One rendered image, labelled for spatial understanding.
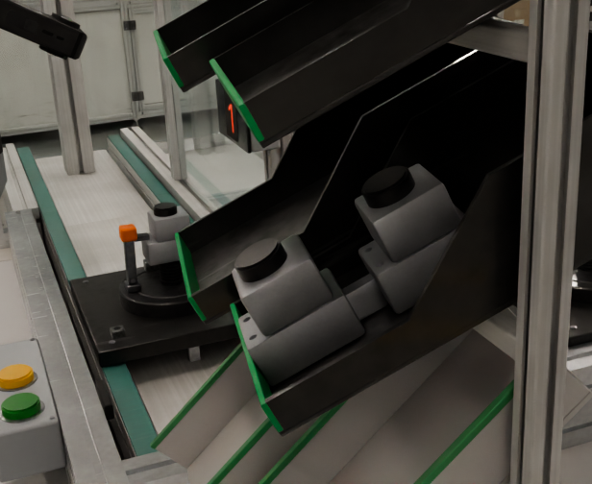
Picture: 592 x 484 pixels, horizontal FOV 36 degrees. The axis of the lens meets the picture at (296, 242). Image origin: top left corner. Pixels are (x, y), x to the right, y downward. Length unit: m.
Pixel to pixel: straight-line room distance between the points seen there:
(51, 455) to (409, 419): 0.48
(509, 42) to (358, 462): 0.33
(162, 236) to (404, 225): 0.68
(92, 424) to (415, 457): 0.44
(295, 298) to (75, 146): 1.52
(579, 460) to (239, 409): 0.43
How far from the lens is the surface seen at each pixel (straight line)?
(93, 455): 0.93
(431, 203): 0.51
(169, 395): 1.09
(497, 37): 0.47
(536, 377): 0.48
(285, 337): 0.52
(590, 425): 1.09
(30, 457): 1.01
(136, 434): 0.96
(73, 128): 2.00
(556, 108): 0.43
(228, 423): 0.81
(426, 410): 0.63
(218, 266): 0.68
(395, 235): 0.51
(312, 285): 0.50
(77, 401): 1.03
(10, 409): 1.00
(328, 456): 0.66
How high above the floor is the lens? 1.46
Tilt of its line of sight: 21 degrees down
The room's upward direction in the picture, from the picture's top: 3 degrees counter-clockwise
